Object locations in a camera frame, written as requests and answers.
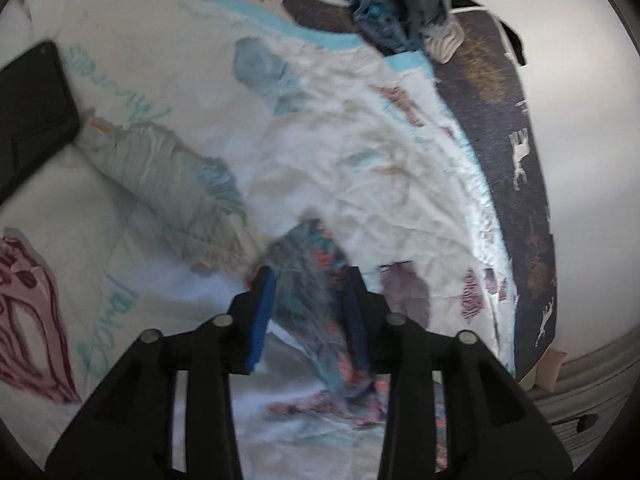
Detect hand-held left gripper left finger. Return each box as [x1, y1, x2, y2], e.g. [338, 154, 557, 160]
[45, 265, 278, 480]

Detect blue patterned garment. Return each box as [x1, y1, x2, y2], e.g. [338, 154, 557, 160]
[347, 0, 431, 56]

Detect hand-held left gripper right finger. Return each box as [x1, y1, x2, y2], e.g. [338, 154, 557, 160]
[340, 265, 573, 480]

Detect white seashell printed blanket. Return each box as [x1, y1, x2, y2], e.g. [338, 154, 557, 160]
[0, 0, 516, 480]

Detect black flat device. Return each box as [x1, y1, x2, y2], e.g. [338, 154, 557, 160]
[0, 40, 81, 206]

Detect white ribbed sock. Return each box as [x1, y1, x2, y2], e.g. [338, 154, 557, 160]
[425, 20, 463, 63]

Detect grey furniture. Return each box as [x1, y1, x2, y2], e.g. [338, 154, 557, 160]
[520, 327, 631, 441]

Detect brown cardboard piece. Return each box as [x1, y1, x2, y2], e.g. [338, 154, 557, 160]
[532, 347, 568, 393]

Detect dark animal printed blanket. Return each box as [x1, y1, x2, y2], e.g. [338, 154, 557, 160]
[215, 0, 558, 381]

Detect teal coral floral garment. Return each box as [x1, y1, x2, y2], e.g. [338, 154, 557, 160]
[265, 217, 446, 471]

